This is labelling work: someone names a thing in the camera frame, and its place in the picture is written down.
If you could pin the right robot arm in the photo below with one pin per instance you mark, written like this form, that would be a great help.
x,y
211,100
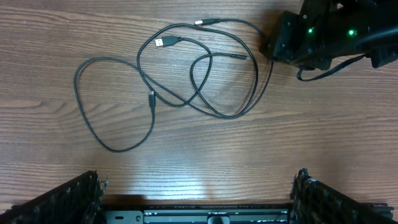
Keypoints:
x,y
327,29

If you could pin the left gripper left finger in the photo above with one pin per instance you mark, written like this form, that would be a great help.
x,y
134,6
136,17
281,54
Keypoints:
x,y
75,201

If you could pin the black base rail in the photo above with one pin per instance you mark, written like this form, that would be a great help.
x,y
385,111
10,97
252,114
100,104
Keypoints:
x,y
198,214

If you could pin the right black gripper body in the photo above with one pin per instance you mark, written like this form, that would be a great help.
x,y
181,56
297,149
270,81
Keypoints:
x,y
284,42

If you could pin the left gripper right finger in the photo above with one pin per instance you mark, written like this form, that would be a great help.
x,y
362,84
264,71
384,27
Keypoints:
x,y
316,202

